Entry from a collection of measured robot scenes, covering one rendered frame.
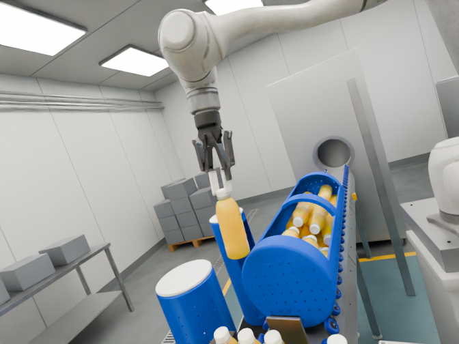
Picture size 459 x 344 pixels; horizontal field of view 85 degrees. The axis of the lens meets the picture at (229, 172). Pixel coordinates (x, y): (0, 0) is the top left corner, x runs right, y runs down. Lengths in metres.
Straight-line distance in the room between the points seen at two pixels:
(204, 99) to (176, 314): 0.92
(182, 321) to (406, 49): 5.65
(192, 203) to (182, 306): 3.30
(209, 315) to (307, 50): 5.30
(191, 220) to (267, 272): 3.78
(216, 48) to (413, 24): 5.62
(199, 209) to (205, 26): 3.95
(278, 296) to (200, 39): 0.74
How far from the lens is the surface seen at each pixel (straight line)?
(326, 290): 0.82
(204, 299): 1.23
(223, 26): 0.61
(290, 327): 0.83
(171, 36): 0.56
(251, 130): 5.90
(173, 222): 4.75
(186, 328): 1.29
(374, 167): 2.10
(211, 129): 0.72
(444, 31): 0.78
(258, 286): 0.89
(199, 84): 0.71
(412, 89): 5.96
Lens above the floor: 1.56
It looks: 6 degrees down
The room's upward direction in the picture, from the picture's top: 19 degrees counter-clockwise
